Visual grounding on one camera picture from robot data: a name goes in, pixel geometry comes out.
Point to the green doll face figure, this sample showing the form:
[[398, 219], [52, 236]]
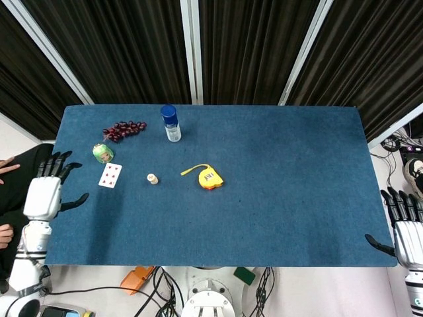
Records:
[[103, 154]]

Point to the white frame post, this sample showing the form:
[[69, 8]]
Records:
[[16, 127], [49, 49], [305, 49], [396, 127], [192, 49]]

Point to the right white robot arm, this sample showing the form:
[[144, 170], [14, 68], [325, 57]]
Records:
[[414, 290]]

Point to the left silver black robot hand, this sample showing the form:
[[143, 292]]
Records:
[[43, 198]]

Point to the seven of hearts playing card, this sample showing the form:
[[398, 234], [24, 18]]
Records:
[[110, 180]]

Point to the white bottle with blue cap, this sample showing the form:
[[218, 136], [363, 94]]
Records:
[[170, 115]]

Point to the yellow tape measure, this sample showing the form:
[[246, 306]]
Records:
[[209, 178]]

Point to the black electronic device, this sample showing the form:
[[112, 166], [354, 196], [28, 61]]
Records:
[[411, 152]]

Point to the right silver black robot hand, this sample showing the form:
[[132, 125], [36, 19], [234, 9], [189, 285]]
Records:
[[409, 241]]

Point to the blue table cloth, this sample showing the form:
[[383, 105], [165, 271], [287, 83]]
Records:
[[264, 198]]

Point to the red grape bunch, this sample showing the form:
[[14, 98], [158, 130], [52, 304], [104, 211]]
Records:
[[124, 130]]

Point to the grey handheld controller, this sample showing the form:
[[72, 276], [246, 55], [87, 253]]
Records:
[[62, 311]]

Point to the dark pleated curtain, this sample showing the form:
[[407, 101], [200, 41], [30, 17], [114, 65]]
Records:
[[115, 49], [248, 49], [20, 72], [373, 59]]

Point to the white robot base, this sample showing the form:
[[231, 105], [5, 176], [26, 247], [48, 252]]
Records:
[[211, 297]]

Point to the black person trousers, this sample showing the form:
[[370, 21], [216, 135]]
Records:
[[20, 185]]

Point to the white black sneaker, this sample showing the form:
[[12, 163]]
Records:
[[413, 171]]

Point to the metal caster wheel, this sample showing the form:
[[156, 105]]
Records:
[[46, 280]]

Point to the orange box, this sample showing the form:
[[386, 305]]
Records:
[[135, 280]]

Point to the green block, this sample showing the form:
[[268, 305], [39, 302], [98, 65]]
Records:
[[244, 275]]

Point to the bare person hand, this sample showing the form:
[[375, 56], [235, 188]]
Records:
[[7, 166], [5, 236]]

